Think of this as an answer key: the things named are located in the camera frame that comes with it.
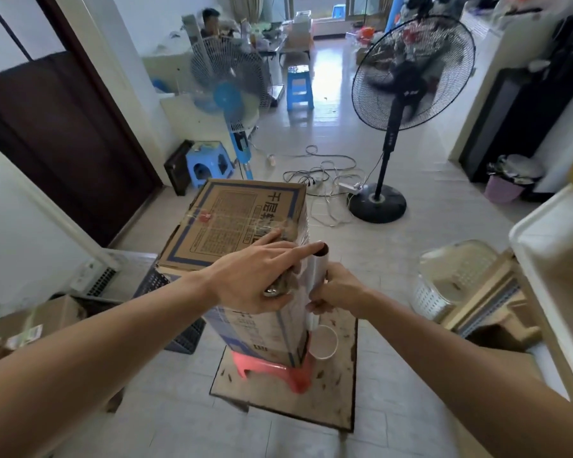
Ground flat cardboard floor sheet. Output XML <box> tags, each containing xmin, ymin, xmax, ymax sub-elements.
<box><xmin>209</xmin><ymin>316</ymin><xmax>360</xmax><ymax>433</ymax></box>

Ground red plastic stool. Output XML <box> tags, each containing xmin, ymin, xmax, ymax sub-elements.
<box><xmin>228</xmin><ymin>350</ymin><xmax>316</xmax><ymax>395</ymax></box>

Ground small black box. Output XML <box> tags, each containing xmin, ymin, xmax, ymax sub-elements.
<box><xmin>163</xmin><ymin>139</ymin><xmax>195</xmax><ymax>196</ymax></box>

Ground pink trash bin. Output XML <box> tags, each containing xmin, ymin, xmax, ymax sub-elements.
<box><xmin>484</xmin><ymin>154</ymin><xmax>546</xmax><ymax>206</ymax></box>

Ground blue white standing fan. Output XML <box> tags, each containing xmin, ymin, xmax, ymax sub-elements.
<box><xmin>188</xmin><ymin>35</ymin><xmax>274</xmax><ymax>182</ymax></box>

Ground tangled white cables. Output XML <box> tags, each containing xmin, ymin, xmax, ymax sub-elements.
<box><xmin>266</xmin><ymin>145</ymin><xmax>387</xmax><ymax>228</ymax></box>

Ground open brown cardboard box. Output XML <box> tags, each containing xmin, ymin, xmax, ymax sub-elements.
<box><xmin>0</xmin><ymin>295</ymin><xmax>88</xmax><ymax>369</ymax></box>

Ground person's right forearm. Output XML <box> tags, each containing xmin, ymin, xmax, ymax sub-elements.
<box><xmin>358</xmin><ymin>290</ymin><xmax>573</xmax><ymax>458</ymax></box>

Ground black plastic crate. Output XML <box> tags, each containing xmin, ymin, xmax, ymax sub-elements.
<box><xmin>133</xmin><ymin>269</ymin><xmax>207</xmax><ymax>355</ymax></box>

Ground blue printed cardboard box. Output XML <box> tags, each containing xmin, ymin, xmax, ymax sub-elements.
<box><xmin>155</xmin><ymin>178</ymin><xmax>312</xmax><ymax>370</ymax></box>

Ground folded brown cardboard pieces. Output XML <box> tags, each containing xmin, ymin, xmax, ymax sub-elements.
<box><xmin>438</xmin><ymin>250</ymin><xmax>544</xmax><ymax>354</ymax></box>

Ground white vented appliance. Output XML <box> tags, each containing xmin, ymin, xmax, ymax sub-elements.
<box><xmin>68</xmin><ymin>249</ymin><xmax>159</xmax><ymax>302</ymax></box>

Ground black standing fan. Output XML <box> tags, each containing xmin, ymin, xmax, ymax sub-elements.
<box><xmin>348</xmin><ymin>15</ymin><xmax>477</xmax><ymax>225</ymax></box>

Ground light blue plastic stool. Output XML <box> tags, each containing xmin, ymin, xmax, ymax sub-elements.
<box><xmin>185</xmin><ymin>140</ymin><xmax>236</xmax><ymax>189</ymax></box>

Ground person's left hand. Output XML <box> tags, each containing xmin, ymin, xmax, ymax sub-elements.
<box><xmin>202</xmin><ymin>228</ymin><xmax>326</xmax><ymax>314</ymax></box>

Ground person's right hand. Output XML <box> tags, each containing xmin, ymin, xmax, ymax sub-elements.
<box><xmin>305</xmin><ymin>262</ymin><xmax>378</xmax><ymax>321</ymax></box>

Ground clear stretch film roll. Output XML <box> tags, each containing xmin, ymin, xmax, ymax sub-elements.
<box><xmin>305</xmin><ymin>240</ymin><xmax>331</xmax><ymax>332</ymax></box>

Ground cluttered low table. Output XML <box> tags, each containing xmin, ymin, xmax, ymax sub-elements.
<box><xmin>238</xmin><ymin>10</ymin><xmax>316</xmax><ymax>67</ymax></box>

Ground person's left forearm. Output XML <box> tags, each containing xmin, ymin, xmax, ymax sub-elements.
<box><xmin>0</xmin><ymin>271</ymin><xmax>220</xmax><ymax>458</ymax></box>

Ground white perforated plastic basket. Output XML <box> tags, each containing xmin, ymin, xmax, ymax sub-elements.
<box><xmin>410</xmin><ymin>239</ymin><xmax>503</xmax><ymax>323</ymax></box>

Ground dark brown door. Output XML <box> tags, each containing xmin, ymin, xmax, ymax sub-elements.
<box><xmin>0</xmin><ymin>0</ymin><xmax>164</xmax><ymax>249</ymax></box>

